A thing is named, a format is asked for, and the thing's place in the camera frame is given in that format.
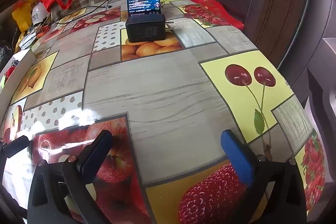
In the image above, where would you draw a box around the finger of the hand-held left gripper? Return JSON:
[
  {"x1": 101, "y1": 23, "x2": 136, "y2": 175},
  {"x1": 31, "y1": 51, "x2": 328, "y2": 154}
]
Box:
[{"x1": 0, "y1": 135, "x2": 30, "y2": 159}]

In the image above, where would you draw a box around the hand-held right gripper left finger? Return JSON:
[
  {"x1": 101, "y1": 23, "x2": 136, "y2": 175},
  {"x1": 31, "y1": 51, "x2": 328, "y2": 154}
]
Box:
[{"x1": 28, "y1": 130, "x2": 113, "y2": 224}]

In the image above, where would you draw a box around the black cable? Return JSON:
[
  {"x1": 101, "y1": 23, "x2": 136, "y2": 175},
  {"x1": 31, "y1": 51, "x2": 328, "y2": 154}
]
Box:
[{"x1": 50, "y1": 5, "x2": 113, "y2": 25}]

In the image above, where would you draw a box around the yellow plastic bag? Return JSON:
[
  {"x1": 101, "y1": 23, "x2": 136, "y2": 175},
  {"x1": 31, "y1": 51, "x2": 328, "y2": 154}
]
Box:
[{"x1": 12, "y1": 0, "x2": 37, "y2": 31}]

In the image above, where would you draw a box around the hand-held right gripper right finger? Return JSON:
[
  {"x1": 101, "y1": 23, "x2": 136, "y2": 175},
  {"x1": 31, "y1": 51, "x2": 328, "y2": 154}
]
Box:
[{"x1": 220, "y1": 130, "x2": 307, "y2": 224}]

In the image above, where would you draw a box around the fruit print tablecloth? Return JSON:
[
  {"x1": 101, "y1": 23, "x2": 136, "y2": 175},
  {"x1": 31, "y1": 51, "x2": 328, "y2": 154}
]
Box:
[{"x1": 0, "y1": 0, "x2": 326, "y2": 224}]

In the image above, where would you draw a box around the black power adapter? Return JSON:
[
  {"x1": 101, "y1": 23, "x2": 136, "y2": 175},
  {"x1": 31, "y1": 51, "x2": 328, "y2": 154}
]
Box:
[{"x1": 125, "y1": 13, "x2": 174, "y2": 43}]

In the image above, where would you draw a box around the red cushion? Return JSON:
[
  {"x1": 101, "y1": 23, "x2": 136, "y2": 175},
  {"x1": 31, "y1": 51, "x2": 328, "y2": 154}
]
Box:
[{"x1": 188, "y1": 0, "x2": 244, "y2": 30}]

